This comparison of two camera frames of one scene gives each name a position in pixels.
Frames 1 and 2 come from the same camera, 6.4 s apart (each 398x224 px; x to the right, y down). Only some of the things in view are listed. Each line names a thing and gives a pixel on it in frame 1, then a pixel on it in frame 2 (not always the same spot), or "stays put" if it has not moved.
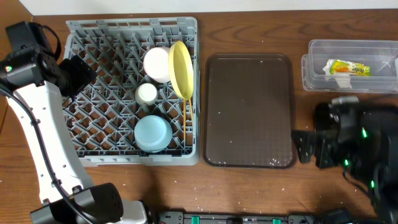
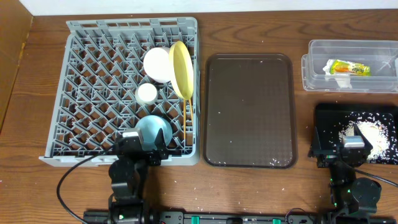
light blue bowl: x=152 y=134 stays put
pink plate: x=156 y=64 stays put
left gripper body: x=78 y=73 to x=149 y=154
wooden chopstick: x=185 y=116 stays put
